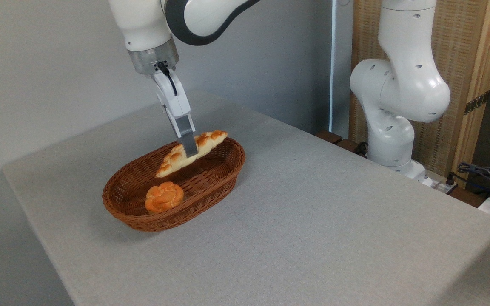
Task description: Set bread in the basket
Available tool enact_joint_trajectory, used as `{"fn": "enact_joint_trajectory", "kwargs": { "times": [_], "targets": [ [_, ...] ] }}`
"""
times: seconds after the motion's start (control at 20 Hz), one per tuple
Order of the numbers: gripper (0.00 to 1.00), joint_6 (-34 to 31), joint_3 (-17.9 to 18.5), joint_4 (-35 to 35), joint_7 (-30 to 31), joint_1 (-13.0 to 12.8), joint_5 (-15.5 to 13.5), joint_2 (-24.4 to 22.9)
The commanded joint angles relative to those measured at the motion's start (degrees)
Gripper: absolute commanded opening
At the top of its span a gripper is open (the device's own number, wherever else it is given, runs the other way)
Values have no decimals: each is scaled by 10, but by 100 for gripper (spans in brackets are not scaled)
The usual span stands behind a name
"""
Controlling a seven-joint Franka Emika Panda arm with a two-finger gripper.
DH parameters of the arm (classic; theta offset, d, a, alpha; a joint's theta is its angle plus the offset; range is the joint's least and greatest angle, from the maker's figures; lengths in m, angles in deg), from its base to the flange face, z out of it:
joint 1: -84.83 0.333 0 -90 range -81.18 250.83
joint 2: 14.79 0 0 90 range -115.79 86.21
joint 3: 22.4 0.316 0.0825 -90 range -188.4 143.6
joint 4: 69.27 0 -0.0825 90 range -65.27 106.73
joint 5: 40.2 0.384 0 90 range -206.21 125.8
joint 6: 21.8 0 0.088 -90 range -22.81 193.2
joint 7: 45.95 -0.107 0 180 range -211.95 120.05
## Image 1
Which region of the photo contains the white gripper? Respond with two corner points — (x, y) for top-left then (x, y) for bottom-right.
(151, 71), (198, 159)

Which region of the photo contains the long braided bread loaf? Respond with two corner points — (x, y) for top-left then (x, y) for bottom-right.
(156, 130), (228, 178)

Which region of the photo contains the brown wicker oval basket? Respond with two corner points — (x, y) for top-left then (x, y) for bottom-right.
(102, 136), (246, 232)

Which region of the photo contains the round knotted bread roll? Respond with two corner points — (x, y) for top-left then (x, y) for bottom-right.
(145, 181), (184, 214)

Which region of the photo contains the grey tablecloth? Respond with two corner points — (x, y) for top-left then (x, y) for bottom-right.
(2, 91), (490, 306)

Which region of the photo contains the brass screen hinge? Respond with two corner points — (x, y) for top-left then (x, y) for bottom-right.
(464, 91), (490, 116)

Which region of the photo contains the woven wooden folding screen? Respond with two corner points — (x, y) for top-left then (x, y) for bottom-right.
(349, 0), (490, 187)

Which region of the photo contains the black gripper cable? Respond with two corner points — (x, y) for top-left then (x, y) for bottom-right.
(157, 62), (178, 96)

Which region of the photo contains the grey cable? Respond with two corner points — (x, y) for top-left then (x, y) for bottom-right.
(458, 162), (490, 178)

